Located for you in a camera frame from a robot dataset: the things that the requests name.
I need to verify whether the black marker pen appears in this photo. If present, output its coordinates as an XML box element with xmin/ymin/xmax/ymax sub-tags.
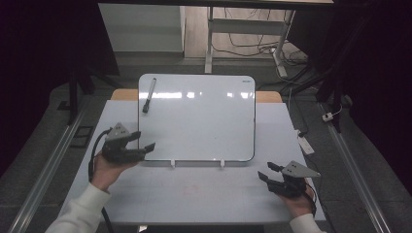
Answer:
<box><xmin>142</xmin><ymin>77</ymin><xmax>157</xmax><ymax>115</ymax></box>

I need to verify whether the white cabinet panel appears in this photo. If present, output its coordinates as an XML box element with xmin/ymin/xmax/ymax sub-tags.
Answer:
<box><xmin>98</xmin><ymin>3</ymin><xmax>187</xmax><ymax>52</ymax></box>

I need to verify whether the black floor plate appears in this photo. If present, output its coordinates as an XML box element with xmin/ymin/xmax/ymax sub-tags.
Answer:
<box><xmin>69</xmin><ymin>125</ymin><xmax>95</xmax><ymax>150</ymax></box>

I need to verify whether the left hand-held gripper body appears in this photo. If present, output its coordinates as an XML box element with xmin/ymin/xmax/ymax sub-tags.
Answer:
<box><xmin>101</xmin><ymin>122</ymin><xmax>147</xmax><ymax>164</ymax></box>

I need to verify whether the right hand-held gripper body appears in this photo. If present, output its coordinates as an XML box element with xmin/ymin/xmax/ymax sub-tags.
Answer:
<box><xmin>265</xmin><ymin>160</ymin><xmax>322</xmax><ymax>199</ymax></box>

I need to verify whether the white whiteboard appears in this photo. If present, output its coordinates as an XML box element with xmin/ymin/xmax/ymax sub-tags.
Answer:
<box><xmin>138</xmin><ymin>73</ymin><xmax>257</xmax><ymax>163</ymax></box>

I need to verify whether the person's left hand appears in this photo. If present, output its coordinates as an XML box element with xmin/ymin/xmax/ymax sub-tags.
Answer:
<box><xmin>91</xmin><ymin>151</ymin><xmax>139</xmax><ymax>192</ymax></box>

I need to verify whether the metal floor rail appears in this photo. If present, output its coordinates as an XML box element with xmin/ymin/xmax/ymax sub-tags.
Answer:
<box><xmin>8</xmin><ymin>100</ymin><xmax>90</xmax><ymax>233</ymax></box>
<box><xmin>319</xmin><ymin>103</ymin><xmax>393</xmax><ymax>233</ymax></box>

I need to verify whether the hand-held gripper black cable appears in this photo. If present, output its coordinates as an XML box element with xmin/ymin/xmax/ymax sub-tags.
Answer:
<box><xmin>302</xmin><ymin>183</ymin><xmax>318</xmax><ymax>216</ymax></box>
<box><xmin>87</xmin><ymin>128</ymin><xmax>115</xmax><ymax>233</ymax></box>

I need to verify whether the person's right hand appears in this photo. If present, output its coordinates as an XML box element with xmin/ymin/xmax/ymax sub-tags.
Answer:
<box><xmin>280</xmin><ymin>186</ymin><xmax>317</xmax><ymax>219</ymax></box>

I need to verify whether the white desk frame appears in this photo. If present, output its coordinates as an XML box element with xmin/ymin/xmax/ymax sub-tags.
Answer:
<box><xmin>204</xmin><ymin>6</ymin><xmax>296</xmax><ymax>78</ymax></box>

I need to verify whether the left hand-held gripper black cable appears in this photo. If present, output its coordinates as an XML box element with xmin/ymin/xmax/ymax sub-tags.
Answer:
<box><xmin>87</xmin><ymin>128</ymin><xmax>115</xmax><ymax>233</ymax></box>

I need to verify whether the tangle of black floor cables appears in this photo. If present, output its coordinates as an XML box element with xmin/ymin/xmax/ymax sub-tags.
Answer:
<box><xmin>212</xmin><ymin>8</ymin><xmax>309</xmax><ymax>67</ymax></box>

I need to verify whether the right hand-held gripper black cable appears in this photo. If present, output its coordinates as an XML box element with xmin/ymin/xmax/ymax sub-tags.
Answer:
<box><xmin>302</xmin><ymin>183</ymin><xmax>318</xmax><ymax>216</ymax></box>

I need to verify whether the white power strip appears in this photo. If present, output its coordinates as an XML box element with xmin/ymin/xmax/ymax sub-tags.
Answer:
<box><xmin>294</xmin><ymin>129</ymin><xmax>316</xmax><ymax>155</ymax></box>

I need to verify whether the black metal stand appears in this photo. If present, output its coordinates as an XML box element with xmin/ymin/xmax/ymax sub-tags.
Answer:
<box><xmin>280</xmin><ymin>61</ymin><xmax>346</xmax><ymax>134</ymax></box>
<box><xmin>66</xmin><ymin>64</ymin><xmax>120</xmax><ymax>125</ymax></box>

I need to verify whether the wooden board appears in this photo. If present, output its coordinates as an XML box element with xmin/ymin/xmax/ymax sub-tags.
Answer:
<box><xmin>111</xmin><ymin>88</ymin><xmax>284</xmax><ymax>104</ymax></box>

